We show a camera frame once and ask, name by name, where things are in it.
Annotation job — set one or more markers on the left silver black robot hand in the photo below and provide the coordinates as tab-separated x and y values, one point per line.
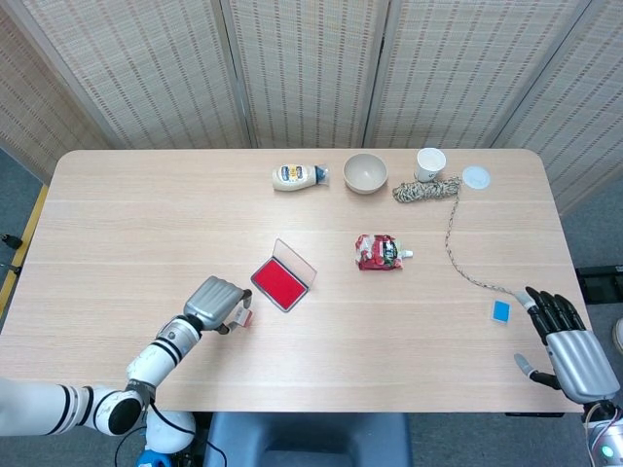
211	301

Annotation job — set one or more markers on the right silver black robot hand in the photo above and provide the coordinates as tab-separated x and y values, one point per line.
579	367

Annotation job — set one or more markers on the small white red stamp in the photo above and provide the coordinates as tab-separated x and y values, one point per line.
242	318

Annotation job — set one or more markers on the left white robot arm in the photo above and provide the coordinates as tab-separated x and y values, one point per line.
97	394

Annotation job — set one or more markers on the white rounded robot shoulder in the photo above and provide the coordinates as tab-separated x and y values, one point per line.
170	433

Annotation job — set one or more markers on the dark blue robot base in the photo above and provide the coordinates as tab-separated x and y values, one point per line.
306	440

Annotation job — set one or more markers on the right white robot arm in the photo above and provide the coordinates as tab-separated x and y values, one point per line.
606	435

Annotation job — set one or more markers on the white sneaker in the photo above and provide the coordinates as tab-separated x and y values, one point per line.
618	336

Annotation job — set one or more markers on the red ink pad case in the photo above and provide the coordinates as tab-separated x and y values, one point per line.
279	282

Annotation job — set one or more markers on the small blue card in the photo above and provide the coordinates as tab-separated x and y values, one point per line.
501	311

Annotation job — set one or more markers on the mayonnaise squeeze bottle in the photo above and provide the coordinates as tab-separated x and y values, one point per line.
293	178

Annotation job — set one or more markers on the blue plastic part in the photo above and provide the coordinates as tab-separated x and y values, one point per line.
152	459

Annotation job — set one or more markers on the red sauce pouch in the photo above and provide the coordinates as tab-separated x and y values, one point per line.
379	252

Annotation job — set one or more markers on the yellow floor tape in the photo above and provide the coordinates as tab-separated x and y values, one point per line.
24	243

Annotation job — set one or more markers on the beige bowl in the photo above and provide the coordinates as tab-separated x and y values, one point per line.
365	174

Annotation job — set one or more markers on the black caster stand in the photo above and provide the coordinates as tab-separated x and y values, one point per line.
9	240

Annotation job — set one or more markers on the white round lid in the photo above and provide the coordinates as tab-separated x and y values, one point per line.
476	177

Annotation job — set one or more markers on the woven folding screen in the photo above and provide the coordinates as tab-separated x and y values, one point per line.
302	73

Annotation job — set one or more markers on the white paper cup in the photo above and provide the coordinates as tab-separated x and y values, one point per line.
429	166

